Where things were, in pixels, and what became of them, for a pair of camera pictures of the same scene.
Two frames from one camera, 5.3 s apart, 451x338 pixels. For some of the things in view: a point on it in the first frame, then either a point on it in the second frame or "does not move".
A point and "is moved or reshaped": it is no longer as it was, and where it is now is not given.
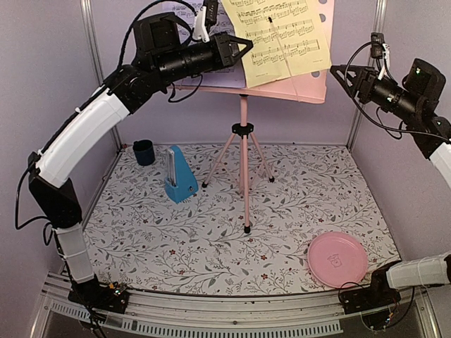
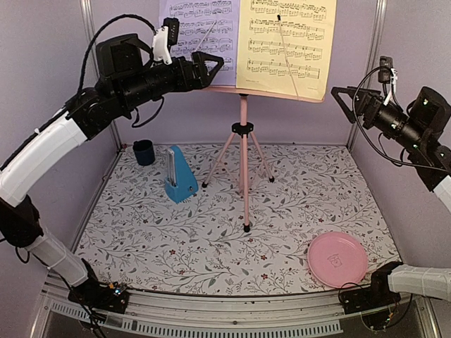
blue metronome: (181, 182) does not move
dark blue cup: (144, 152) does not move
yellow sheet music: (289, 37) is moved or reshaped
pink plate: (335, 258) does not move
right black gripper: (364, 81) -> (369, 103)
